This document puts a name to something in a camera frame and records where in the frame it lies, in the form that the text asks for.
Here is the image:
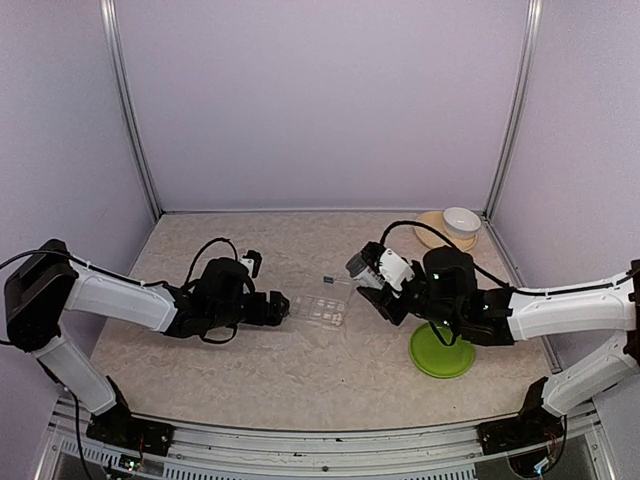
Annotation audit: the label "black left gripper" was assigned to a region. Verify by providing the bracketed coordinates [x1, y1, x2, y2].
[210, 291, 289, 329]

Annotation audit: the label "grey-capped orange pill bottle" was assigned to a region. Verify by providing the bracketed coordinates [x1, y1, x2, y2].
[345, 253, 384, 290]

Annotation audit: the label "clear plastic pill organizer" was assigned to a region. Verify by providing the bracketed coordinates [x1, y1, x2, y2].
[290, 274, 353, 328]

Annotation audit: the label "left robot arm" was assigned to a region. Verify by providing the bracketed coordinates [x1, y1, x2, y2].
[4, 239, 290, 445]

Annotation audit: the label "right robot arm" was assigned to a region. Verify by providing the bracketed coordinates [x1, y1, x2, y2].
[346, 242, 639, 444]

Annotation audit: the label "white pills in organizer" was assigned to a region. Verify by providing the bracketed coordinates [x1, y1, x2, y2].
[320, 311, 344, 326]

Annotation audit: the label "green plate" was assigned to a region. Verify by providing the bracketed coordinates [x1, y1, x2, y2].
[409, 323, 475, 379]

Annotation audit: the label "beige wooden plate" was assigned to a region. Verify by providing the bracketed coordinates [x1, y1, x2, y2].
[414, 210, 478, 250]

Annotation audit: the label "white ceramic bowl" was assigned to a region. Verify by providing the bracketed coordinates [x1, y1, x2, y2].
[443, 207, 481, 240]

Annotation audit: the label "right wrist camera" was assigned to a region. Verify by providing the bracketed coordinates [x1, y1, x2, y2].
[361, 242, 415, 292]

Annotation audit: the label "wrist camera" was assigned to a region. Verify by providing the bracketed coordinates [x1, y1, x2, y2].
[240, 250, 263, 279]
[361, 242, 415, 292]

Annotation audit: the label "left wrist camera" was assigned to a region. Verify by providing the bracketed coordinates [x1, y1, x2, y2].
[240, 250, 263, 279]

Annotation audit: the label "front aluminium rail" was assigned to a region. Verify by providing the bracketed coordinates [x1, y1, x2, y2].
[34, 399, 615, 479]

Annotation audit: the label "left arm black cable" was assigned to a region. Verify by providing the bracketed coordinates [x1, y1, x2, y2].
[0, 238, 256, 345]

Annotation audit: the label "right aluminium frame post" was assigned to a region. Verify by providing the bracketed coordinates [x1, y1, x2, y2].
[483, 0, 544, 222]

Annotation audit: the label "aluminium frame post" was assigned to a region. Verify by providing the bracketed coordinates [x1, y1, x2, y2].
[100, 0, 164, 222]
[483, 0, 544, 222]

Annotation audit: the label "left aluminium frame post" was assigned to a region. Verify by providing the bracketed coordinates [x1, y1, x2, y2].
[100, 0, 164, 222]

